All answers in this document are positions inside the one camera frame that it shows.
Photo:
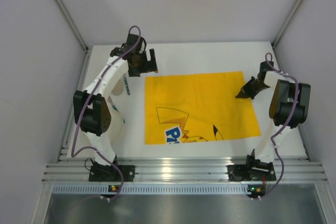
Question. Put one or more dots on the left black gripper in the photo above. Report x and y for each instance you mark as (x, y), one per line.
(145, 63)

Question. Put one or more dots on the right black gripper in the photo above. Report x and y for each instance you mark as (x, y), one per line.
(252, 86)

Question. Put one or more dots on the cream paper cup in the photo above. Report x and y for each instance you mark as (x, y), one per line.
(117, 89)

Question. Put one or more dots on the yellow printed cloth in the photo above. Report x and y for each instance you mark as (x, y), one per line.
(197, 108)

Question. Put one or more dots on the cream upturned bowl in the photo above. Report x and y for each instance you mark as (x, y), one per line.
(116, 126)

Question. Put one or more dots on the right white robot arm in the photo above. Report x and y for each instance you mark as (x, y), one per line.
(288, 108)

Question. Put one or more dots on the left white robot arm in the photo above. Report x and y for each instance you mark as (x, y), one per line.
(97, 122)

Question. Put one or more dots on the metal spoon green handle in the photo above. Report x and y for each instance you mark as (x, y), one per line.
(126, 84)

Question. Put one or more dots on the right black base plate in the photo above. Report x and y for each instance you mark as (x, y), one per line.
(239, 173)

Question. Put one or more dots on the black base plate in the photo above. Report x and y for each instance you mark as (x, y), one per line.
(104, 173)
(239, 173)

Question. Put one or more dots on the aluminium mounting rail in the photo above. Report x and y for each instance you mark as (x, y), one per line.
(178, 170)

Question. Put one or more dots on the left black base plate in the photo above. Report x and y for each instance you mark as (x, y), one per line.
(104, 173)

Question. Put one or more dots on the left aluminium corner post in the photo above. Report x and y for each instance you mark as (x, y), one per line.
(70, 22)

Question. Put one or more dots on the aluminium corner post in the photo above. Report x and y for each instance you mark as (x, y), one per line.
(287, 22)
(70, 22)

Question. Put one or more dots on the right aluminium corner post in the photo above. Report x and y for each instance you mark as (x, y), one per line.
(287, 22)

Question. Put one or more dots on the slotted cable duct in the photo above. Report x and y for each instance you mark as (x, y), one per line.
(161, 189)

